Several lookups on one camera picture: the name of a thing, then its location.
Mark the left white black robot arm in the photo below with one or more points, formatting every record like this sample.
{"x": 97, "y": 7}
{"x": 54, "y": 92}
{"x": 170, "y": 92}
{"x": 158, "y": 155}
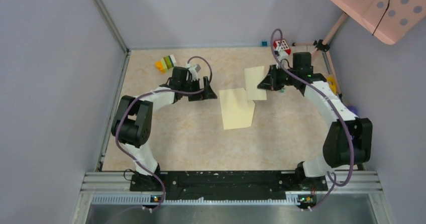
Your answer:
{"x": 133, "y": 119}

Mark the pink wooden tripod stand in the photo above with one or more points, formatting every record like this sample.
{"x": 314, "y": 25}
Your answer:
{"x": 322, "y": 47}

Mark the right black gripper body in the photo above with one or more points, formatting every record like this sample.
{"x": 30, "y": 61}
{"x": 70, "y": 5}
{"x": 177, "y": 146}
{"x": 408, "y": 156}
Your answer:
{"x": 283, "y": 78}

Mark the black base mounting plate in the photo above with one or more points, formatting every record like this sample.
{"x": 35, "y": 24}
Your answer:
{"x": 227, "y": 185}

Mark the aluminium frame rail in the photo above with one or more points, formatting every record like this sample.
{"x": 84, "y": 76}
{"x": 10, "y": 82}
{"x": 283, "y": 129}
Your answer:
{"x": 99, "y": 4}

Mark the red toy block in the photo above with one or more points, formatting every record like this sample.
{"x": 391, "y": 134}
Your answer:
{"x": 280, "y": 45}

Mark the pale yellow envelope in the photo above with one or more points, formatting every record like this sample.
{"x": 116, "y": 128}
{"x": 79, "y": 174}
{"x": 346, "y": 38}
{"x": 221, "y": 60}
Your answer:
{"x": 237, "y": 110}

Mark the pink dotted board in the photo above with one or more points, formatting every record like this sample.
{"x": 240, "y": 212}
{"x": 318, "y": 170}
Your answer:
{"x": 387, "y": 20}

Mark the tan letter paper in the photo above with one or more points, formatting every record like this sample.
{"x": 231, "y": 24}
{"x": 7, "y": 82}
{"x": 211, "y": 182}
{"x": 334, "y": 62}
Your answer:
{"x": 253, "y": 76}

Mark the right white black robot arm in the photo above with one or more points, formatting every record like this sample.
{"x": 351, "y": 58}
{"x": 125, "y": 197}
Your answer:
{"x": 349, "y": 138}

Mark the yellow triangular toy block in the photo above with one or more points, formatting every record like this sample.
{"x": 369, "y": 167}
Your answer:
{"x": 332, "y": 84}

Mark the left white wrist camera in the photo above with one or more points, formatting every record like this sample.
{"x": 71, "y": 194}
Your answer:
{"x": 193, "y": 70}

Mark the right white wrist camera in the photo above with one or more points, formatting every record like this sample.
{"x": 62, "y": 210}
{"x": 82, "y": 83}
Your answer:
{"x": 282, "y": 54}

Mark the stacked colourful toy bricks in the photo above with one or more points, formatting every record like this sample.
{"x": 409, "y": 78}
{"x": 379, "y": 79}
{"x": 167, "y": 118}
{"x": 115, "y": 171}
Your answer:
{"x": 166, "y": 63}

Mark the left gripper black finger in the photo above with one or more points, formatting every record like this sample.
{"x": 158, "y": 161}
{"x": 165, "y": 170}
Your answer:
{"x": 196, "y": 97}
{"x": 208, "y": 92}

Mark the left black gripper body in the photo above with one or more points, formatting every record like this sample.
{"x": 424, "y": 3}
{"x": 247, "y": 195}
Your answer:
{"x": 190, "y": 86}

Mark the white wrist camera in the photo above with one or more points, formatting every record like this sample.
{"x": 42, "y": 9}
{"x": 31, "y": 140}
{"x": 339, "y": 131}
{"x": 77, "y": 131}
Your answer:
{"x": 282, "y": 54}
{"x": 193, "y": 70}

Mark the purple flashlight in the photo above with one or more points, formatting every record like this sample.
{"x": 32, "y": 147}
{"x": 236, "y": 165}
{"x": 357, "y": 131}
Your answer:
{"x": 353, "y": 110}

